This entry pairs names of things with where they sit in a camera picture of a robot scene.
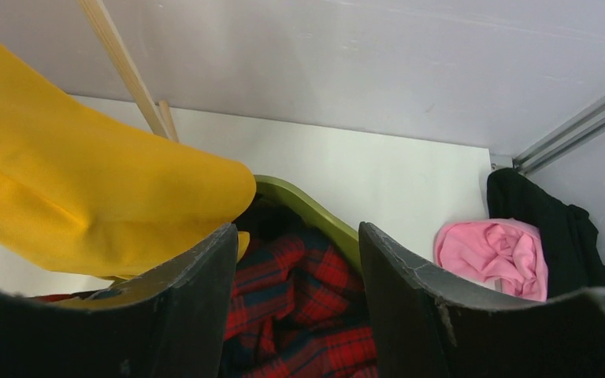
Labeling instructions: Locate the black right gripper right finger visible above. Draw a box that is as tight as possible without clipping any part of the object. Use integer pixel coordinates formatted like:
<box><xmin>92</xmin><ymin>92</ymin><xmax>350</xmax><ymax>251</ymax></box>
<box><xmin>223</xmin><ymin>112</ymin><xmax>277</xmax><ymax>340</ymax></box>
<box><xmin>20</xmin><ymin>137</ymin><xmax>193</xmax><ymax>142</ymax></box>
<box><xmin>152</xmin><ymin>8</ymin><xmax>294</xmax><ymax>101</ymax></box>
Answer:
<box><xmin>358</xmin><ymin>222</ymin><xmax>605</xmax><ymax>377</ymax></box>

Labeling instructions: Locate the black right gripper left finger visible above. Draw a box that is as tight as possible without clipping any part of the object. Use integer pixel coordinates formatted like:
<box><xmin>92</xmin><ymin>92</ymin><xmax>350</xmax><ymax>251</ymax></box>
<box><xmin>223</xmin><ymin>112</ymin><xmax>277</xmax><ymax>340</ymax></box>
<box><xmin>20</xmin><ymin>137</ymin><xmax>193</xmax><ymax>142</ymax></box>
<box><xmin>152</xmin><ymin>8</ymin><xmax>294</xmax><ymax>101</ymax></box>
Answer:
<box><xmin>0</xmin><ymin>224</ymin><xmax>238</xmax><ymax>377</ymax></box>

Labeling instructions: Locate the olive green plastic basket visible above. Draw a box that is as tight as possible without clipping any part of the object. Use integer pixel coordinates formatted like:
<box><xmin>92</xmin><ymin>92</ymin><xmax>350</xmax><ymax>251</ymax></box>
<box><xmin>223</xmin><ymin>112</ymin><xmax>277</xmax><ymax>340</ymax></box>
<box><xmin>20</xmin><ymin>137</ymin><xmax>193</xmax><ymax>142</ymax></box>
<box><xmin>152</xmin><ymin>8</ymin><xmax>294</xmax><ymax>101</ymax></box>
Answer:
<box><xmin>254</xmin><ymin>175</ymin><xmax>362</xmax><ymax>275</ymax></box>

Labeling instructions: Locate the red plaid skirt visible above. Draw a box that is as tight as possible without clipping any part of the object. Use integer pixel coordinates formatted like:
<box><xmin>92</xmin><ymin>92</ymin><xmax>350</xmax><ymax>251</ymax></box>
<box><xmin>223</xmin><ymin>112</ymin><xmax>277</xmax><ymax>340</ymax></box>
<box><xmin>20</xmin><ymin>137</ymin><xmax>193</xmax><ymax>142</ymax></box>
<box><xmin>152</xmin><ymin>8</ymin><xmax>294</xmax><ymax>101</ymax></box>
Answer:
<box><xmin>31</xmin><ymin>229</ymin><xmax>379</xmax><ymax>378</ymax></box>

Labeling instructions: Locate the yellow skirt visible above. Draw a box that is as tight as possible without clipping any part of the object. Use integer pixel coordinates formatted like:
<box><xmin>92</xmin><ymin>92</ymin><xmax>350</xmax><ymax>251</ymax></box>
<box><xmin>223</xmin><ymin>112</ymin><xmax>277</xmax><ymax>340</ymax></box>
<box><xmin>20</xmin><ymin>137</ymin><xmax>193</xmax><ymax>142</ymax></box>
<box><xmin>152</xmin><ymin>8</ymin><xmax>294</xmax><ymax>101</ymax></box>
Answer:
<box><xmin>0</xmin><ymin>43</ymin><xmax>256</xmax><ymax>279</ymax></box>

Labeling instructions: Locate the black skirt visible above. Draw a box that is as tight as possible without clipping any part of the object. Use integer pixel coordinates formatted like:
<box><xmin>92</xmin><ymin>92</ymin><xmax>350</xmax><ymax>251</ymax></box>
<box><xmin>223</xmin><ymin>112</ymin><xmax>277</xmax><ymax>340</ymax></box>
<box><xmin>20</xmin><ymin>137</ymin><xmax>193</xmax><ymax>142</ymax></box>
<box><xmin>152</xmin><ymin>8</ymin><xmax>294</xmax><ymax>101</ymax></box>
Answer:
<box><xmin>234</xmin><ymin>194</ymin><xmax>304</xmax><ymax>242</ymax></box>

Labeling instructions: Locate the pink garment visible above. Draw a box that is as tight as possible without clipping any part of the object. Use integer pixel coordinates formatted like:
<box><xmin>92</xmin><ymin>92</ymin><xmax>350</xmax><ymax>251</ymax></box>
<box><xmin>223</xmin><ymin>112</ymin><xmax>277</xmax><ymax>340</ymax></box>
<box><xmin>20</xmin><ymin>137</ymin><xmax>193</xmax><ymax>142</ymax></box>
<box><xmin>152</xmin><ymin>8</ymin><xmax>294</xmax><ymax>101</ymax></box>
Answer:
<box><xmin>433</xmin><ymin>219</ymin><xmax>548</xmax><ymax>302</ymax></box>

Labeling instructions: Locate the black garment with flower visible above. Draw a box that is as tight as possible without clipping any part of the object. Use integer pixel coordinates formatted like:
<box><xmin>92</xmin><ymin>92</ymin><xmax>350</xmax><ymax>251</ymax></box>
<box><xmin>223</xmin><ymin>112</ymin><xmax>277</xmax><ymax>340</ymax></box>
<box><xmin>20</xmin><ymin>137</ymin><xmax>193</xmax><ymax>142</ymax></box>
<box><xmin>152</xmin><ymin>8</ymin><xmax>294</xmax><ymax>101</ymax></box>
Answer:
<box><xmin>487</xmin><ymin>169</ymin><xmax>605</xmax><ymax>298</ymax></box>

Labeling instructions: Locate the wooden clothes rack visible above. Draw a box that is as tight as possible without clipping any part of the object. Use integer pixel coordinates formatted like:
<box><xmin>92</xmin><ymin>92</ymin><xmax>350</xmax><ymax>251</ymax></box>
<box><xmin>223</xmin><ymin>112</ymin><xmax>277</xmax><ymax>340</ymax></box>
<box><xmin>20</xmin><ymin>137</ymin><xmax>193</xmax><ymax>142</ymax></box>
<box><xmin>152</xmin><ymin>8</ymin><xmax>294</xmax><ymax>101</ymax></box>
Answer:
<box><xmin>77</xmin><ymin>0</ymin><xmax>180</xmax><ymax>142</ymax></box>

